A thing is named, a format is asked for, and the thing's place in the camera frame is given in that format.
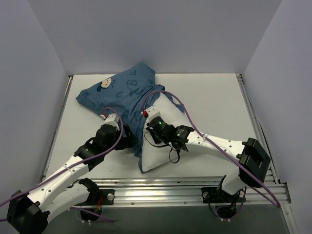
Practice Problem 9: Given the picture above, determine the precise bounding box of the blue cartoon print pillowcase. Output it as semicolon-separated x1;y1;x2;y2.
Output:
75;62;185;174

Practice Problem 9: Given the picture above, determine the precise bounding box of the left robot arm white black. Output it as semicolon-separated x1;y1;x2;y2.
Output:
6;124;137;234

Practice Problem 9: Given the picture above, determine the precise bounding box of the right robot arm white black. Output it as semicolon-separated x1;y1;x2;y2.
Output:
146;117;271;201

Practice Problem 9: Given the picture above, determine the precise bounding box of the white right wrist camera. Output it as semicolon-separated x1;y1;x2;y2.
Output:
141;106;160;122

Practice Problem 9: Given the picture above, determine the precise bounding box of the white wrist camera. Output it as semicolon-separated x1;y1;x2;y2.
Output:
141;106;160;122
100;113;119;128

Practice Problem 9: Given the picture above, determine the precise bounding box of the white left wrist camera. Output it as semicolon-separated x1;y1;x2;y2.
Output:
100;113;119;128

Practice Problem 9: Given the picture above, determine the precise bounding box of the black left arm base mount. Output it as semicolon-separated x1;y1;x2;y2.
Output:
96;189;115;206

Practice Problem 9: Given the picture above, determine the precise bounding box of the aluminium front rail frame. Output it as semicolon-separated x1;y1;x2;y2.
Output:
42;176;292;208

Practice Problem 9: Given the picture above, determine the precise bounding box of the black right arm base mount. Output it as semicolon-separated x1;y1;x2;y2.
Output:
201;187;246;203

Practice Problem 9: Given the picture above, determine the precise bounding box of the aluminium left side rail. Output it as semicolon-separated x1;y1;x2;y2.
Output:
42;76;74;180

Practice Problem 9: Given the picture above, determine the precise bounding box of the aluminium rail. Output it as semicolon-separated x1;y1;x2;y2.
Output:
42;76;74;180
236;74;280;184

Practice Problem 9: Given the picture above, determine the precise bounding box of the aluminium right side rail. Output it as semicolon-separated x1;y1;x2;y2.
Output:
236;74;280;184

